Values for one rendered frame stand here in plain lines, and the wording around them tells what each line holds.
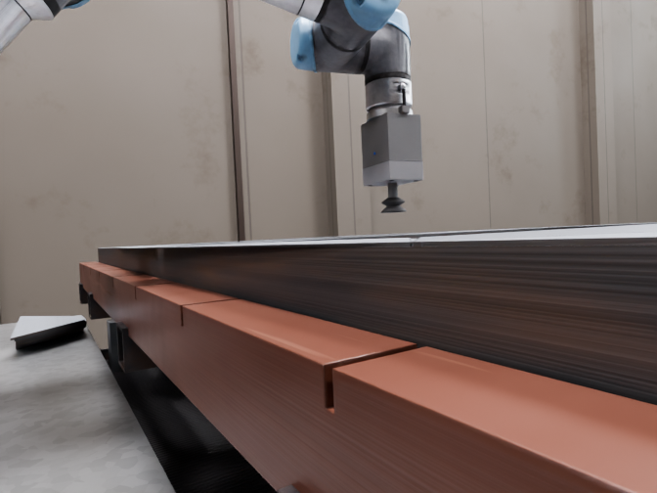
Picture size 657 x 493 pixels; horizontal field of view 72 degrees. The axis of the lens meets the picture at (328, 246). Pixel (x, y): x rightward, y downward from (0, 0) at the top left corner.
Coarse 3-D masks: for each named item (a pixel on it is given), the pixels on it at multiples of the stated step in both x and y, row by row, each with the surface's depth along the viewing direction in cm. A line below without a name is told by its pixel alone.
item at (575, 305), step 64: (128, 256) 76; (192, 256) 43; (256, 256) 30; (320, 256) 23; (384, 256) 18; (448, 256) 15; (512, 256) 13; (576, 256) 12; (640, 256) 10; (384, 320) 19; (448, 320) 16; (512, 320) 13; (576, 320) 12; (640, 320) 10; (640, 384) 11
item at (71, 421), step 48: (0, 336) 98; (0, 384) 63; (48, 384) 62; (96, 384) 61; (0, 432) 46; (48, 432) 46; (96, 432) 45; (0, 480) 37; (48, 480) 36; (96, 480) 36; (144, 480) 36
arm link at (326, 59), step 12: (300, 24) 65; (312, 24) 65; (300, 36) 65; (312, 36) 65; (324, 36) 62; (300, 48) 66; (312, 48) 66; (324, 48) 64; (300, 60) 67; (312, 60) 67; (324, 60) 67; (336, 60) 66; (348, 60) 67; (360, 60) 69; (336, 72) 72; (348, 72) 72; (360, 72) 72
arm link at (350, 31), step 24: (264, 0) 55; (288, 0) 54; (312, 0) 54; (336, 0) 54; (360, 0) 53; (384, 0) 53; (336, 24) 57; (360, 24) 55; (384, 24) 58; (336, 48) 63; (360, 48) 64
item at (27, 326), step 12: (24, 324) 89; (36, 324) 89; (48, 324) 88; (60, 324) 87; (72, 324) 89; (84, 324) 93; (12, 336) 77; (24, 336) 78; (36, 336) 82; (48, 336) 88; (60, 336) 94
